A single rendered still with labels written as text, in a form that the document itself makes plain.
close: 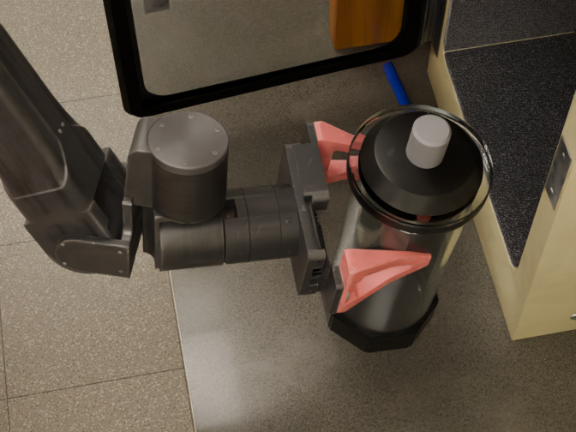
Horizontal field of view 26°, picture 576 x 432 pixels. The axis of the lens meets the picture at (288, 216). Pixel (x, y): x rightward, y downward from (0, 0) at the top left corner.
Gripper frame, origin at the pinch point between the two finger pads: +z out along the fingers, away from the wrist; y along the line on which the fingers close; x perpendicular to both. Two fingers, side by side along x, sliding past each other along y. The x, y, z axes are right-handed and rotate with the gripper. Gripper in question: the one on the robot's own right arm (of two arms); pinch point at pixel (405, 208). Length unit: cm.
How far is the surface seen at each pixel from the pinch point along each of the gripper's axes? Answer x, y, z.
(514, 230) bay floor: 12.8, 4.0, 13.6
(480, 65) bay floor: 13.0, 22.7, 15.4
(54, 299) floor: 120, 58, -29
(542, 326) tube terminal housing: 17.9, -3.5, 15.6
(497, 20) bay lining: 9.1, 25.1, 16.9
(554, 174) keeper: -4.8, -1.1, 10.5
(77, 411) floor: 120, 36, -26
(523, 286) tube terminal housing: 11.7, -2.3, 12.4
